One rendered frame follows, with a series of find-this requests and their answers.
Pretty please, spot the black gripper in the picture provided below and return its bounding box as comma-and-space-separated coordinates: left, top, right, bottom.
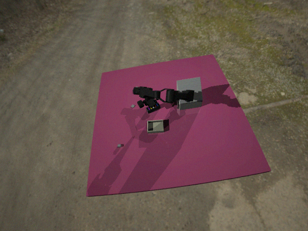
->
137, 96, 151, 108

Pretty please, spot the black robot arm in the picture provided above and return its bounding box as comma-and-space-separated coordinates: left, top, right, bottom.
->
132, 86, 194, 108

